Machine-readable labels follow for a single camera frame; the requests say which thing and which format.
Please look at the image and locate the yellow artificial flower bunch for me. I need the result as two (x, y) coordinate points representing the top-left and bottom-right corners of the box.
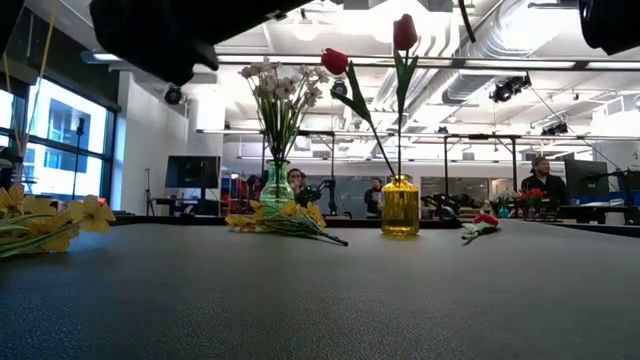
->
(223, 198), (350, 248)
(0, 182), (118, 260)

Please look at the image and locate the white artificial flower bunch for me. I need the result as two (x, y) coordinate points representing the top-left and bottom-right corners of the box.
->
(238, 57), (331, 164)

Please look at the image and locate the red artificial tulip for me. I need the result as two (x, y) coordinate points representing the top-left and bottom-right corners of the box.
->
(320, 47), (399, 179)
(460, 211), (501, 246)
(391, 13), (420, 179)

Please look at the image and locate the green glass vase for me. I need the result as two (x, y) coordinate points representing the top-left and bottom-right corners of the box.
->
(258, 158), (296, 217)

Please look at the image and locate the yellow glass vase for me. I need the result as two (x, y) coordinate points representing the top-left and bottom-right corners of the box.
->
(380, 174), (421, 237)

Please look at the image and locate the person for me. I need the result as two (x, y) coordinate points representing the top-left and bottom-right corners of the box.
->
(363, 177), (385, 220)
(519, 155), (569, 206)
(286, 167), (311, 209)

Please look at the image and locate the black table mat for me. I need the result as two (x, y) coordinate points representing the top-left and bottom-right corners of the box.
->
(0, 217), (640, 360)

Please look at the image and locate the black computer monitor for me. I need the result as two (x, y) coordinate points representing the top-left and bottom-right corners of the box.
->
(164, 155), (222, 201)
(564, 158), (610, 201)

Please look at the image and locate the red background flower bouquet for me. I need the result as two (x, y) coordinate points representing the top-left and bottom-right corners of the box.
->
(514, 187), (547, 210)

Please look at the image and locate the black floor stand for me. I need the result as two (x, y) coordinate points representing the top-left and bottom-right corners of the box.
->
(72, 117), (87, 201)

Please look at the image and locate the large glass window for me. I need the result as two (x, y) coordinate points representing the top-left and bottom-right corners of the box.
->
(0, 74), (119, 201)

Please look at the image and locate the black background rig frame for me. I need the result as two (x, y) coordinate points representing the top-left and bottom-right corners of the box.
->
(294, 129), (524, 196)

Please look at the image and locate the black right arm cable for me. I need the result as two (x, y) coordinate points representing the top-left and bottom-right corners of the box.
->
(457, 0), (477, 44)

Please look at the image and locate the silver ventilation duct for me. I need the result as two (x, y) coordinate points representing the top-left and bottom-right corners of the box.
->
(439, 0), (581, 106)

